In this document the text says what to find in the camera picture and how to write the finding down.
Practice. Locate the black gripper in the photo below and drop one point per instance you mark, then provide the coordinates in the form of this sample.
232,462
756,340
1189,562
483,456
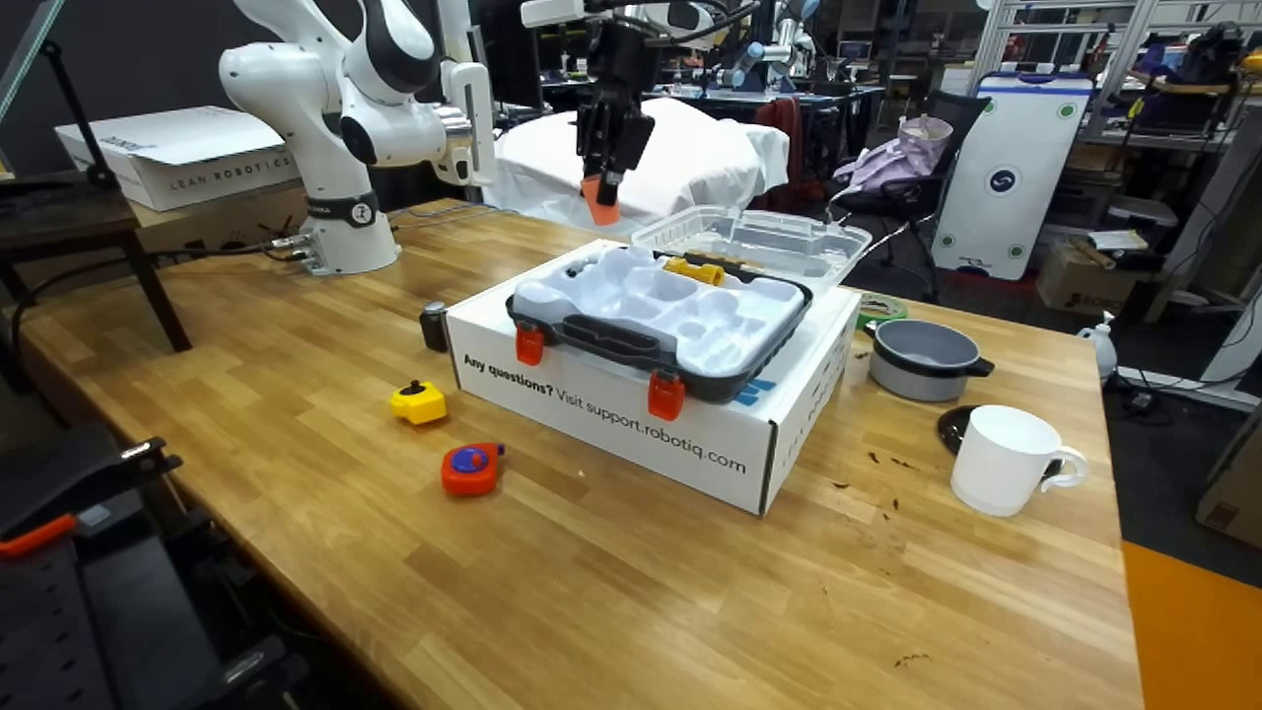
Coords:
617,84

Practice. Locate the small orange cup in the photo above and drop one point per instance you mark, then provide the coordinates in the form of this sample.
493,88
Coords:
600,203

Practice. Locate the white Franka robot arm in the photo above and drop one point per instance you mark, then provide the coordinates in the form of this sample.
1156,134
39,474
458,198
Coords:
347,238

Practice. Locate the grey toolbox with clear lid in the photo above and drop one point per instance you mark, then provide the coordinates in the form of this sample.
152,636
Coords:
655,318

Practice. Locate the white plastic bag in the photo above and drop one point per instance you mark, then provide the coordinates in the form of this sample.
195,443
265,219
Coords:
697,160

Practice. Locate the yellow black tool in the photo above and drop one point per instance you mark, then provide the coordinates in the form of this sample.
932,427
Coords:
697,268

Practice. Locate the purple cloth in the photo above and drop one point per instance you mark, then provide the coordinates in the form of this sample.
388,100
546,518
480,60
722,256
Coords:
893,160

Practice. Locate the small green item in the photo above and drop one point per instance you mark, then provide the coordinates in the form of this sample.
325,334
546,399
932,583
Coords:
881,313

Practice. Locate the yellow tape measure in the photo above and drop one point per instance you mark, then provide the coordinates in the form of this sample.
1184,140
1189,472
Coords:
418,403

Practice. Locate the black office chair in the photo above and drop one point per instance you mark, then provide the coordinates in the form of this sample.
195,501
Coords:
942,243

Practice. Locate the red tape measure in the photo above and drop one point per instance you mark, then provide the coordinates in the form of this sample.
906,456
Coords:
471,472

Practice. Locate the grey cooking pot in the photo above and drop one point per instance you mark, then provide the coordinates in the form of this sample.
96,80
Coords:
930,360

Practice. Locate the black round coaster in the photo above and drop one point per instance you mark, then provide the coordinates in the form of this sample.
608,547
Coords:
947,427

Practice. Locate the flat white cardboard box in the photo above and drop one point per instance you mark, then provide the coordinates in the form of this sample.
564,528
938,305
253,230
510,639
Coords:
171,150

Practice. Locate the brown cardboard box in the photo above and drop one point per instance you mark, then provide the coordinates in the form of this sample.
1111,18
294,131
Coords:
1086,276

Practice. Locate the black tripod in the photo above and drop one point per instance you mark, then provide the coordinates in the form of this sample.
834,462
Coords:
124,221

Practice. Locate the white ceramic mug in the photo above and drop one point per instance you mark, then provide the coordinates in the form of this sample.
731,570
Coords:
1007,459

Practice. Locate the clear pump bottle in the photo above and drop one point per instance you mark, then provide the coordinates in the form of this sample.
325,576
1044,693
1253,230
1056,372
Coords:
1101,348

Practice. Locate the teal white bar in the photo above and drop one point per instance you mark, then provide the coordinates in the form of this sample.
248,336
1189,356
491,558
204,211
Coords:
27,51

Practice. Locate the black perforated cart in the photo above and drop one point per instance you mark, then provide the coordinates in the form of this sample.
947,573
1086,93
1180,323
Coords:
103,615

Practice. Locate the tan cardboard box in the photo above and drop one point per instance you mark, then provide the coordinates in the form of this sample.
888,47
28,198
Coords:
1236,485

